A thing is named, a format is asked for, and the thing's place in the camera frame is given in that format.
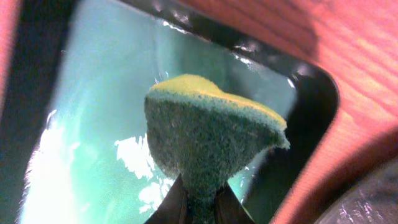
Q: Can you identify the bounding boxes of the green yellow sponge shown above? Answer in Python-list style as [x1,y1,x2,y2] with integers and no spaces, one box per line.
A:
[144,74,290,223]

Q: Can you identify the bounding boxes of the black round tray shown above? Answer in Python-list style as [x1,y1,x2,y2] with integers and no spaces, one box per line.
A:
[316,159,397,224]

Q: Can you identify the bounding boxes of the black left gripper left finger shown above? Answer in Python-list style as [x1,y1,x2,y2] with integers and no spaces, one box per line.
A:
[145,175,189,224]

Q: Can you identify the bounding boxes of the black rectangular soapy water tray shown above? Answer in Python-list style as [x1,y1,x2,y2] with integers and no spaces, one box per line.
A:
[1,1,339,223]

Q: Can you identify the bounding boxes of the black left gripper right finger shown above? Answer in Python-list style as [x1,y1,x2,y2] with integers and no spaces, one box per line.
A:
[214,183,254,224]

